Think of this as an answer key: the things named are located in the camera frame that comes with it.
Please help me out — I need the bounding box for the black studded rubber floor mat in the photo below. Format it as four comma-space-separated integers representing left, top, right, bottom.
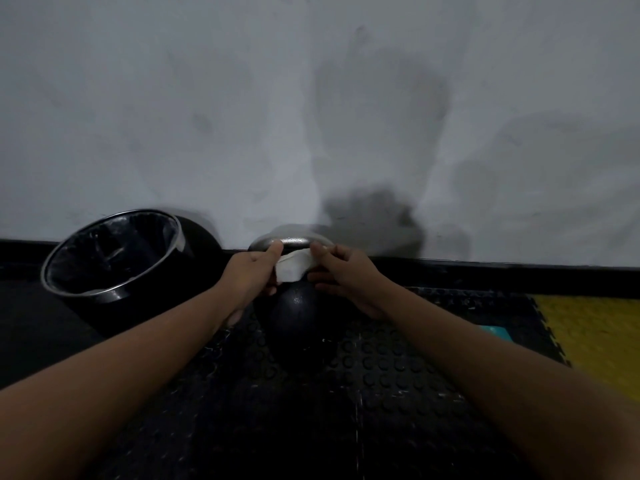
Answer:
85, 287, 571, 480

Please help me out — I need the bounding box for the yellow foam floor mat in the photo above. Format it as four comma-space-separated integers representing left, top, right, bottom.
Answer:
531, 295, 640, 405

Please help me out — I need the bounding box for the person's right forearm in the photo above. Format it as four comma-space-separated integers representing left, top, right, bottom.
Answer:
370, 287, 640, 480

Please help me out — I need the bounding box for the person's left forearm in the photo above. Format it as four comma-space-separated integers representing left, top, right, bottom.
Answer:
0, 287, 246, 480

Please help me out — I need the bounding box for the white cleaning wipe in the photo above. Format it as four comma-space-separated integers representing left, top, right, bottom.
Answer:
275, 248, 321, 284

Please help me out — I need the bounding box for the person's left hand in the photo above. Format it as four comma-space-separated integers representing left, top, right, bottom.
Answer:
216, 241, 284, 328

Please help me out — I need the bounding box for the teal flat object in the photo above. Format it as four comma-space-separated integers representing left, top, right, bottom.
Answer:
475, 324, 513, 344

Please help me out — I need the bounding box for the clear plastic bin liner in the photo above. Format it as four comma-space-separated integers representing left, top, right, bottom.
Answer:
44, 211, 187, 296

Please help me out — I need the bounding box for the black kettlebell with steel handle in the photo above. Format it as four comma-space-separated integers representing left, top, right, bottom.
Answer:
247, 225, 337, 363

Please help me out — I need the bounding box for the black round trash bin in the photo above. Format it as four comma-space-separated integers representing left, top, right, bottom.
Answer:
40, 209, 223, 339

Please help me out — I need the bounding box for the person's right hand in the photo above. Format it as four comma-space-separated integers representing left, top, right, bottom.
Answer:
307, 243, 396, 321

